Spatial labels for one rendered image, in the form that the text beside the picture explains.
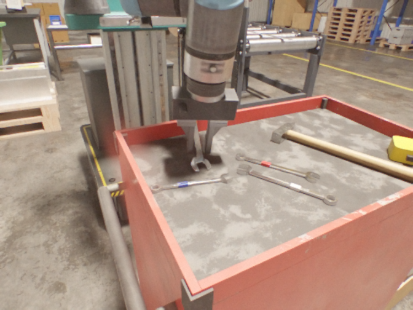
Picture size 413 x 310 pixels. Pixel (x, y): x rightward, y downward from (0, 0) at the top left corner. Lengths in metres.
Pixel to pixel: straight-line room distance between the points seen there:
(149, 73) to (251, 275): 1.47
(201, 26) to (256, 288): 0.39
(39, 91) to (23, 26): 3.30
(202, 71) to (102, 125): 1.43
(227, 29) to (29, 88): 2.82
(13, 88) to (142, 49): 1.77
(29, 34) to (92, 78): 4.66
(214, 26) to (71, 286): 1.39
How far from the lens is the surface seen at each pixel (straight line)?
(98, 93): 1.79
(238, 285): 0.38
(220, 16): 0.45
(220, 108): 0.54
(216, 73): 0.48
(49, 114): 3.05
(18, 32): 6.38
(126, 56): 1.65
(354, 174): 0.67
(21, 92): 3.18
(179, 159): 0.63
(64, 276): 1.64
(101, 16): 1.36
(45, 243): 1.83
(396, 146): 0.78
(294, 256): 0.42
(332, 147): 0.72
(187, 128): 0.58
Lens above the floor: 1.24
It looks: 31 degrees down
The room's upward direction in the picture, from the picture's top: 2 degrees clockwise
